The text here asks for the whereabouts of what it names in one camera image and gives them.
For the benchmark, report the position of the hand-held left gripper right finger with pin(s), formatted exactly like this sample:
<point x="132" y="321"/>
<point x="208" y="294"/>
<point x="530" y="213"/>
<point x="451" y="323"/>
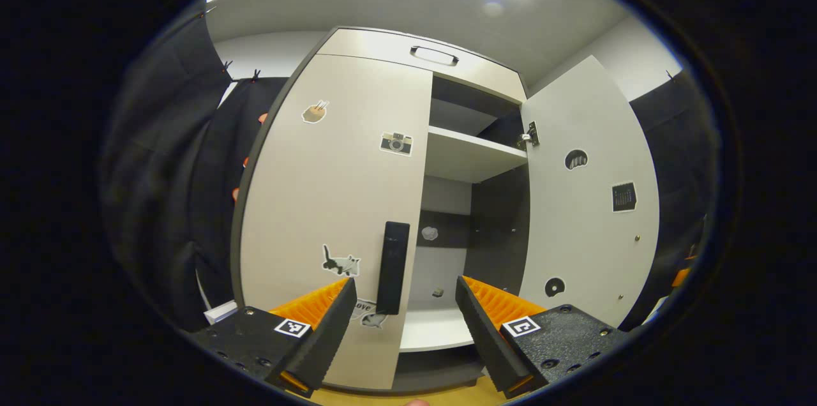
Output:
<point x="482" y="336"/>

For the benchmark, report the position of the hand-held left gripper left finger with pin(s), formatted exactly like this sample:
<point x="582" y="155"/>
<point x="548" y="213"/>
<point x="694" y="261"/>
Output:
<point x="329" y="329"/>

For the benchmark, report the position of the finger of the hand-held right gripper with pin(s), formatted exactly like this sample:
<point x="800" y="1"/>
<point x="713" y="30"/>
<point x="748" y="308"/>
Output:
<point x="682" y="275"/>

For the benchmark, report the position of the beige double-door shoe cabinet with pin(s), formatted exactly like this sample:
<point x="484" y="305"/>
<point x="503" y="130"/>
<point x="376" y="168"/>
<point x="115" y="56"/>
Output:
<point x="370" y="42"/>

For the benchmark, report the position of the white cabinet shelf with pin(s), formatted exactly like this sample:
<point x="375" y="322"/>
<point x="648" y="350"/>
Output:
<point x="434" y="329"/>
<point x="466" y="157"/>

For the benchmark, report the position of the metal door hinge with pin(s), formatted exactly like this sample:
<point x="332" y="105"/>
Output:
<point x="531" y="136"/>

